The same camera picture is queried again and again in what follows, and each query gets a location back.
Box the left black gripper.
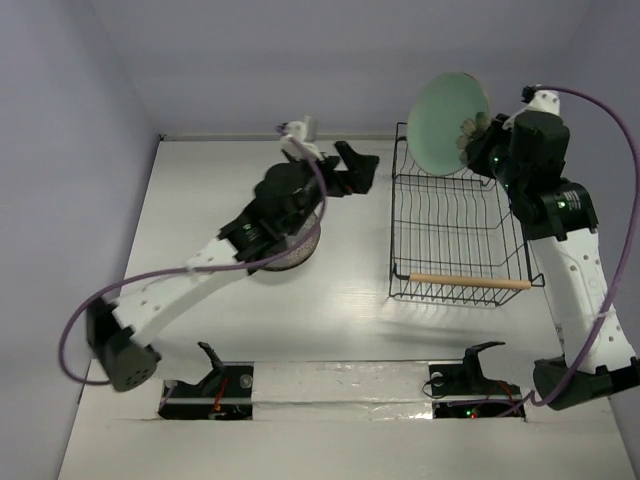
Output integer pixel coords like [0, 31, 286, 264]
[284, 143, 378, 238]

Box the mint green plate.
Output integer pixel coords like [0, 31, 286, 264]
[406, 72, 491, 177]

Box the grey reindeer plate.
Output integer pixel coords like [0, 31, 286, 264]
[263, 213, 321, 272]

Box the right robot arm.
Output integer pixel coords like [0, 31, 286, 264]
[465, 110, 639, 411]

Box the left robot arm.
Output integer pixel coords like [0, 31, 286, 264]
[82, 135, 380, 392]

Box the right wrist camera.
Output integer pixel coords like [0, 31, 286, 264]
[502, 85, 561, 130]

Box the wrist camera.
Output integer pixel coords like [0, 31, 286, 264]
[276, 115, 321, 161]
[502, 85, 561, 130]

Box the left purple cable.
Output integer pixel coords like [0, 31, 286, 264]
[58, 132, 330, 386]

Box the purple cable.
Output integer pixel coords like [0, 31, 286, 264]
[449, 87, 640, 419]
[58, 132, 330, 386]

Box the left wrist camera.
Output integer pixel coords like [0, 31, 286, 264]
[276, 115, 321, 161]

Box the black wire dish rack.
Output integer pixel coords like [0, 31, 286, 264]
[388, 122, 545, 307]

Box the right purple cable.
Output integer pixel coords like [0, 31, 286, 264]
[449, 87, 640, 419]

